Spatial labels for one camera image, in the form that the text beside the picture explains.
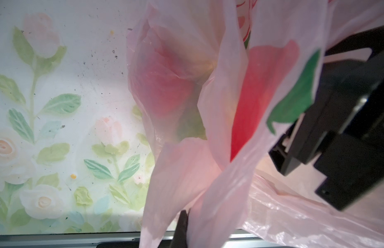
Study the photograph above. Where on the red fake fruit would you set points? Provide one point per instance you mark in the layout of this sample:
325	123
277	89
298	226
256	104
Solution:
158	80

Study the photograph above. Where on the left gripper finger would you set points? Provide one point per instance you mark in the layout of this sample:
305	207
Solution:
180	234

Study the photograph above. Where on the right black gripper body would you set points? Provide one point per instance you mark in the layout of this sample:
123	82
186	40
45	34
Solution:
343	131

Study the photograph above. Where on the pink plastic bag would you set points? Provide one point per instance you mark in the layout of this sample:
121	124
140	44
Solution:
255	68

